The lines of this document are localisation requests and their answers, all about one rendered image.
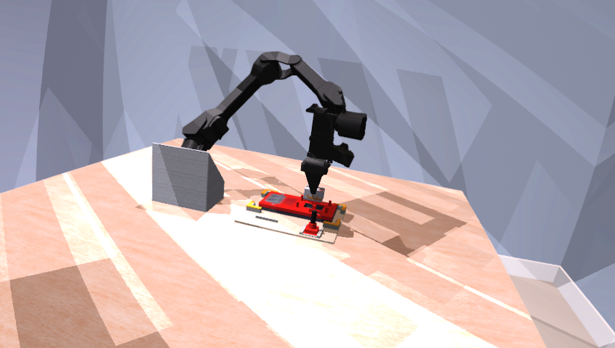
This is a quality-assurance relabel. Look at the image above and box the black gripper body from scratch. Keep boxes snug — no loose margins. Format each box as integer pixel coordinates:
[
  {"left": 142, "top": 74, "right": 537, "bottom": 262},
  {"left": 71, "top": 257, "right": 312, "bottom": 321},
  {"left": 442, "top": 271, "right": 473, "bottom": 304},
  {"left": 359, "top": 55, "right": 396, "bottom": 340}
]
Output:
[{"left": 300, "top": 131, "right": 334, "bottom": 175}]

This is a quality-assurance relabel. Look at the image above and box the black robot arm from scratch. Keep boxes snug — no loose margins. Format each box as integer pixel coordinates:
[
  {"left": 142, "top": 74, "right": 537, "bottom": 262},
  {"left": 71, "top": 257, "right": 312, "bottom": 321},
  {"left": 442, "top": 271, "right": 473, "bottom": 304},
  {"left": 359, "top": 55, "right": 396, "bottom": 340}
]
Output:
[{"left": 181, "top": 51, "right": 368, "bottom": 167}]

